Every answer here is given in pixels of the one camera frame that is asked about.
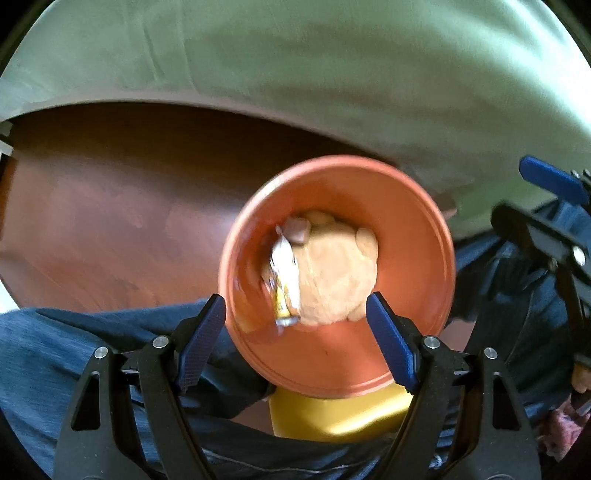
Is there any orange plastic bowl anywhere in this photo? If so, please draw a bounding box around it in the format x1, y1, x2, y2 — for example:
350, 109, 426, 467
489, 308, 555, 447
218, 155, 458, 400

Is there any green bed sheet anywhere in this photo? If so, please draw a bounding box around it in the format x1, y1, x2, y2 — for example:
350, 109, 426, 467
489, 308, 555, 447
0, 0, 591, 241

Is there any small brown wrapper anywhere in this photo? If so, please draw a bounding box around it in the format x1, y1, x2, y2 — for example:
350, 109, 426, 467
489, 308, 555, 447
281, 217, 312, 245

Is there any tan plush toy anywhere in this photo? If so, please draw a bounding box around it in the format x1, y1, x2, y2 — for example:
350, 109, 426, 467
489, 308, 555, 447
295, 210, 380, 326

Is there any yellow and white wrapper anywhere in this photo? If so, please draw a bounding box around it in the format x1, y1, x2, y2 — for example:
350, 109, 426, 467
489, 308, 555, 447
265, 225, 301, 328

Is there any person's right forearm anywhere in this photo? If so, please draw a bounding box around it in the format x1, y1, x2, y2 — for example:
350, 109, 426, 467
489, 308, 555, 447
544, 408, 583, 462

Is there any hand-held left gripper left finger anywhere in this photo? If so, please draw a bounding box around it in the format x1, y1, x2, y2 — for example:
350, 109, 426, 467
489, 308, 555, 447
53, 293, 227, 480

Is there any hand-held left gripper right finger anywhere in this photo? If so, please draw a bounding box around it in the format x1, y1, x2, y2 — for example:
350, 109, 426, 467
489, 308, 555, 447
366, 292, 542, 480

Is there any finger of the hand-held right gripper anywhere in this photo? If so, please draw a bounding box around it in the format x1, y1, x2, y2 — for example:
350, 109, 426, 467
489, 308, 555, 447
492, 204, 591, 278
519, 156, 591, 206

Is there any yellow plastic container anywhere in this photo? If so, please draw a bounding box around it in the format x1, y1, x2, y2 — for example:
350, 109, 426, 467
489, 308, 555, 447
269, 382, 413, 445

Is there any brown wooden bed frame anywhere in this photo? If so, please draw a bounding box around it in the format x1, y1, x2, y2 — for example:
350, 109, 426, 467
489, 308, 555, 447
0, 99, 402, 315

